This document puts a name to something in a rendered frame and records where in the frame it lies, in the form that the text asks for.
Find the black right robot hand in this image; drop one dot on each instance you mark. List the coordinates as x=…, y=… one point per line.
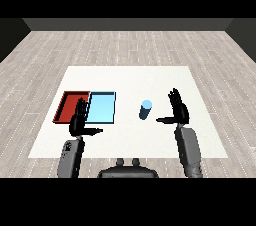
x=180, y=113

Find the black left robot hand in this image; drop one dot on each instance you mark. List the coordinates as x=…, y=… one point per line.
x=77, y=124

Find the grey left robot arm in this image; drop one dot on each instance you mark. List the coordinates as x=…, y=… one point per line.
x=70, y=157

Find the red shallow open box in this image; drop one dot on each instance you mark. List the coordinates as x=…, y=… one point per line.
x=68, y=106

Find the light blue shallow open box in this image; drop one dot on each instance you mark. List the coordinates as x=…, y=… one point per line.
x=101, y=107

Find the small blue can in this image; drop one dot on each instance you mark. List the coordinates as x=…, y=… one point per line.
x=145, y=110

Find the dark grey robot body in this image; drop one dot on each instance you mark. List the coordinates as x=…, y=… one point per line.
x=128, y=171

